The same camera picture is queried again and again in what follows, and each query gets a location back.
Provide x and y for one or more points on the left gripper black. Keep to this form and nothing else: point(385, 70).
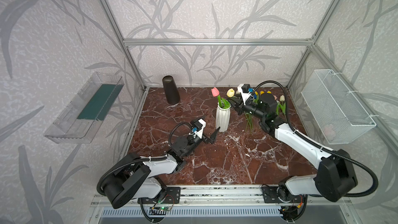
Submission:
point(204, 137)

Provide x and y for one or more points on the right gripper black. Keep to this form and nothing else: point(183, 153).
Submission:
point(239, 106)

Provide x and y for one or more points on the pale yellow tulip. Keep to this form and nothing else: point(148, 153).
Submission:
point(225, 101)

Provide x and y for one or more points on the white ribbed ceramic vase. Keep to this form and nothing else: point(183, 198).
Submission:
point(223, 118)

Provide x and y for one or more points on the pink tulip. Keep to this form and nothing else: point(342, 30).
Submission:
point(215, 93)

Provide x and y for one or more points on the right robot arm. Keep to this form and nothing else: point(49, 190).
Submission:
point(335, 176)

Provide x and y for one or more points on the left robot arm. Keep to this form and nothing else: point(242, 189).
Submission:
point(136, 177)

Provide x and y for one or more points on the black cone vase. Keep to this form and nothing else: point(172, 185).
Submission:
point(171, 90)

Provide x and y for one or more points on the white tulip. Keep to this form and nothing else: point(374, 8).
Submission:
point(282, 105)

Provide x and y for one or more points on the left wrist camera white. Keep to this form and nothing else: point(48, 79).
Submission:
point(198, 128)

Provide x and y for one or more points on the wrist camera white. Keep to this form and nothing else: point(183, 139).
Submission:
point(247, 93)
point(198, 128)

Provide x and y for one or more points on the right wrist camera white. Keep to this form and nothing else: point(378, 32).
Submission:
point(247, 93)

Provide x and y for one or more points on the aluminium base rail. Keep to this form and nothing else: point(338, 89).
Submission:
point(225, 195)

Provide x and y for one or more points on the white wire mesh basket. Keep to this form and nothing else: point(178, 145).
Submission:
point(337, 111)

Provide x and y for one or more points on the aluminium frame crossbar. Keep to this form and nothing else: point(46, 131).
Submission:
point(216, 42)

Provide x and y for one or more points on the clear plastic wall shelf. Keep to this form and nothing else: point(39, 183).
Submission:
point(80, 121)

